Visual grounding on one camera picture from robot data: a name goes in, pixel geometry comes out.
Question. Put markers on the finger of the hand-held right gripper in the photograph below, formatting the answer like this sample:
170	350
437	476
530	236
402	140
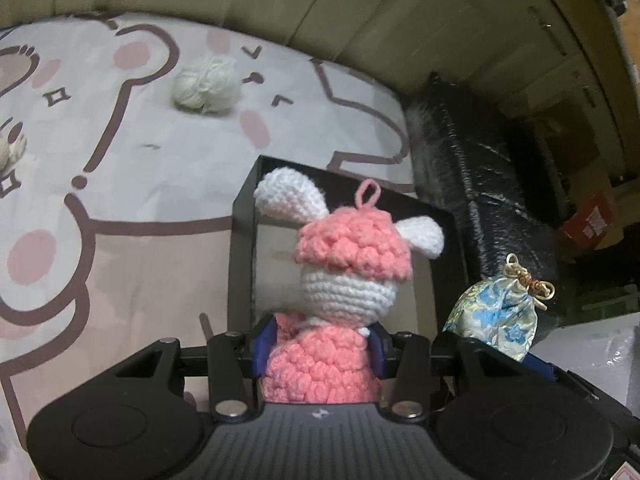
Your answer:
542	369

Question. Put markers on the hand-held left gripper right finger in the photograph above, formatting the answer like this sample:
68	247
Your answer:
378	355

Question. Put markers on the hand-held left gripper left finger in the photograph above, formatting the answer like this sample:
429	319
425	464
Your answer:
260	347

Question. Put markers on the blue floral brocade pouch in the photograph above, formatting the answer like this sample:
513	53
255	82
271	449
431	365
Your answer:
495	315

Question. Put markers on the pink and white crochet bunny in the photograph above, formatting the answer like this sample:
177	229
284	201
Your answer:
350	260

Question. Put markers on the black box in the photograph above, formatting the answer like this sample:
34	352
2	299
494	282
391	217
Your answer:
245	240

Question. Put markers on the white yarn ball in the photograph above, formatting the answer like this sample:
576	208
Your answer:
205	85

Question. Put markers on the white foam block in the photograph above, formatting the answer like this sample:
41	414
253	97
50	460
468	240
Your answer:
600	345

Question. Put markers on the red carton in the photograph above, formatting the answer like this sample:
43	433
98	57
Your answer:
595	220

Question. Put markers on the black bubble wrap package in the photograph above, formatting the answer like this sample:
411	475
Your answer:
490	185

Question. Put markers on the printed bear blanket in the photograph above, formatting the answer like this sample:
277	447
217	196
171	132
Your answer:
150	185

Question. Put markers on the cardboard box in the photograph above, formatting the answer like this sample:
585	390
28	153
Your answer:
565	145

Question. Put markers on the beige yarn bundle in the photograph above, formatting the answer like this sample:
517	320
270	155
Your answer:
10	147

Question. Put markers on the cream wardrobe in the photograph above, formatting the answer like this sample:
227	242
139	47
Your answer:
400	20

